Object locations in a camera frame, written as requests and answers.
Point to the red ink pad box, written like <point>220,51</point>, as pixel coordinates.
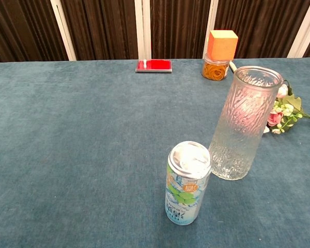
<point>160,65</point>

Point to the clear jar of rubber bands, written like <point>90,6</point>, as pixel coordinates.
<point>214,70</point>

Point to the white frame post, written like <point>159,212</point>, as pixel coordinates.
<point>64,31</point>
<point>142,28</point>
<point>303,28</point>
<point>210,23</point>

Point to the textured clear glass vase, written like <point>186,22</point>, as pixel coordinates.
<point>237,124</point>

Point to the dark brown curtain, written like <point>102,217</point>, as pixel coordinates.
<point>106,25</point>

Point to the white plastic tube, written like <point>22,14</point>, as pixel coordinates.
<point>232,67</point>

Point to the pink artificial flower bouquet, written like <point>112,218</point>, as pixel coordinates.
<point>275,119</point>

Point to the blue carpeted table top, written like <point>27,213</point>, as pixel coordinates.
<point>80,155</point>

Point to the orange foam cube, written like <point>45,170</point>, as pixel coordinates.
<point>220,46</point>

